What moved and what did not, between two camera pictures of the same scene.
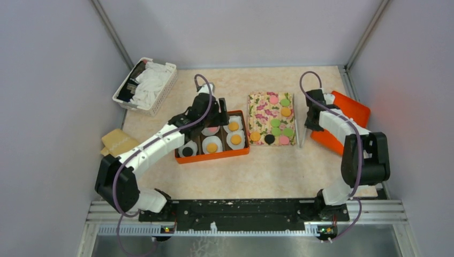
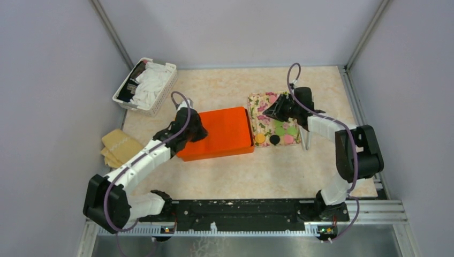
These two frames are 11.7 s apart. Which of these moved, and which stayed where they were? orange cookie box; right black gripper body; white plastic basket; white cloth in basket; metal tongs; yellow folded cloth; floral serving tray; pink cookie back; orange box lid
Moved: orange box lid; metal tongs; right black gripper body
Stayed: pink cookie back; yellow folded cloth; white plastic basket; orange cookie box; floral serving tray; white cloth in basket
